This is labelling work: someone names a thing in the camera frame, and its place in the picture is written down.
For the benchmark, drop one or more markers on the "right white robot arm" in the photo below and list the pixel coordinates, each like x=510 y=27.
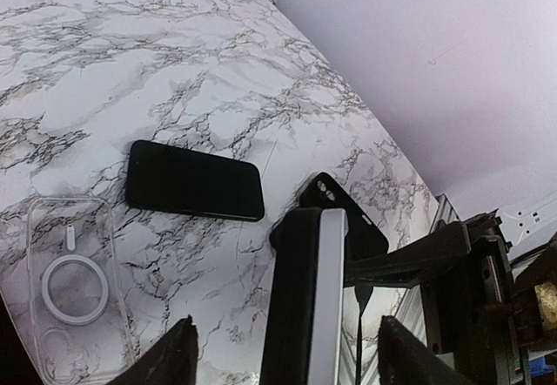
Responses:
x=531 y=219

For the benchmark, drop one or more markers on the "clear magsafe phone case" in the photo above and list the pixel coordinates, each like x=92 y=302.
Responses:
x=59 y=269

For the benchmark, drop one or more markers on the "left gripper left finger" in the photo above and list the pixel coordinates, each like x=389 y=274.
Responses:
x=172 y=360

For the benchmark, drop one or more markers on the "black phone case camera cutouts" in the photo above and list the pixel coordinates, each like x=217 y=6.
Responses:
x=288 y=335

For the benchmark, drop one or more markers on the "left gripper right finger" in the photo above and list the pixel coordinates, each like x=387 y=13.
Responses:
x=404 y=359

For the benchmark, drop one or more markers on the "black phone upper centre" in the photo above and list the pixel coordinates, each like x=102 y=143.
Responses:
x=171 y=179

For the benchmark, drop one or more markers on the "black cased phone dual camera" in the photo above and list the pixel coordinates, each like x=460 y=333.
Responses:
x=363 y=239

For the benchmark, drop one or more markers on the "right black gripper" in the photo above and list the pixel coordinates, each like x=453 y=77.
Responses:
x=482 y=321

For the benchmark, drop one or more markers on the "phone with silver edge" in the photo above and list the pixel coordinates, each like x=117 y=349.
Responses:
x=325 y=346

